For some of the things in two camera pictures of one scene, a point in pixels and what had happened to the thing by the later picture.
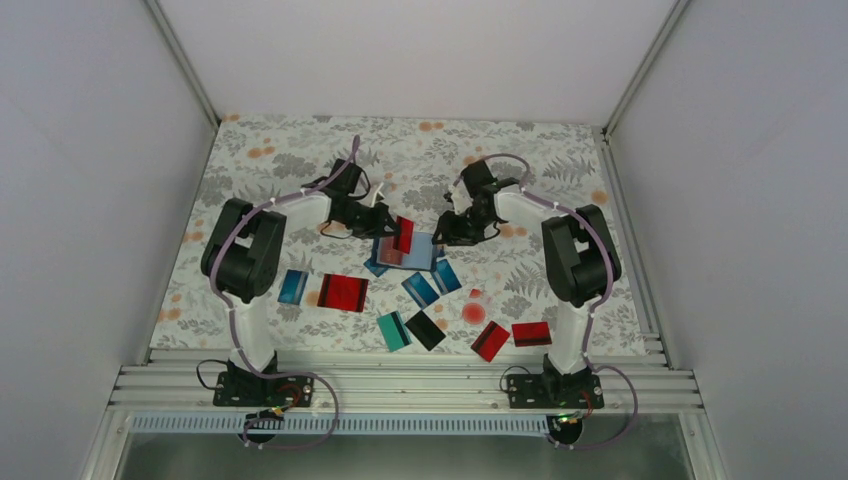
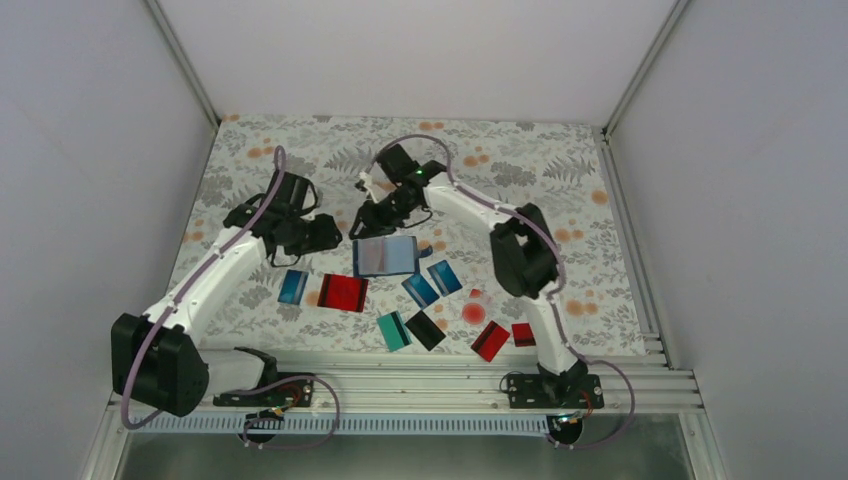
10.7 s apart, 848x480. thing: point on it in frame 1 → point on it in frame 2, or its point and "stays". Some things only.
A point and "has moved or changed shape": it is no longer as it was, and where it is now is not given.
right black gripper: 452,233 → 374,226
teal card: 394,331 stays
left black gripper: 375,229 → 324,240
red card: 490,341 stays
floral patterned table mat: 337,291 stays
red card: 403,242 → 371,256
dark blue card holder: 422,256 has moved or changed shape
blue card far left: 293,287 stays
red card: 531,334 stays
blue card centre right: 445,278 stays
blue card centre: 420,290 stays
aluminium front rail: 414,387 stays
